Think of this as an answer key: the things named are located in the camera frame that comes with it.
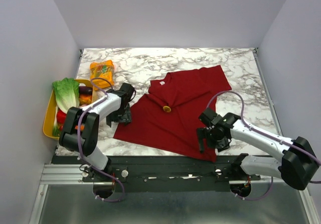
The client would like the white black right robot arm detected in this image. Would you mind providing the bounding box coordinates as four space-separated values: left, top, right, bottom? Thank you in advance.
197 107 320 190

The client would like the orange snack packet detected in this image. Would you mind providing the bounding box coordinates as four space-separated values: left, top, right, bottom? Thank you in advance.
90 60 114 89

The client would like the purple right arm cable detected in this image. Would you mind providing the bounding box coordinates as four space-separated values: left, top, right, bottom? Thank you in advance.
205 90 321 201

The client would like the aluminium frame rail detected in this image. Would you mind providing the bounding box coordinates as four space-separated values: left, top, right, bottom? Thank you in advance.
30 164 320 223

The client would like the toy green lettuce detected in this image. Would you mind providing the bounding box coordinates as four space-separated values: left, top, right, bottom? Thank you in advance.
52 78 79 114

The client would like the yellow plastic basket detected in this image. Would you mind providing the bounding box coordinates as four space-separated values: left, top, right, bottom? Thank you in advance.
43 79 98 140

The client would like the toy red bell pepper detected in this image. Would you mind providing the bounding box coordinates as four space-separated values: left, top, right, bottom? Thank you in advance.
56 109 67 124

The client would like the toy purple eggplant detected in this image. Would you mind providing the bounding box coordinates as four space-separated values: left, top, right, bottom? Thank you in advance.
79 86 93 95

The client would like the toy green onion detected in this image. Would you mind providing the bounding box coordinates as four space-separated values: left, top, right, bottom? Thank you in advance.
52 124 61 137

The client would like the red t-shirt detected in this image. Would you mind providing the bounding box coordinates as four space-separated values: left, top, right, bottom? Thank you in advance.
114 65 231 162

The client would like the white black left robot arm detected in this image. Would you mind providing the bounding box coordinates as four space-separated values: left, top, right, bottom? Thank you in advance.
59 83 136 181

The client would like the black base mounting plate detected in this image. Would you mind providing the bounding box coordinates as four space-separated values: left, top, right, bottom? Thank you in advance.
50 156 270 197

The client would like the toy orange pumpkin piece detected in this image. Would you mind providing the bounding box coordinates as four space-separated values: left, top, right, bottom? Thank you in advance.
79 94 92 105

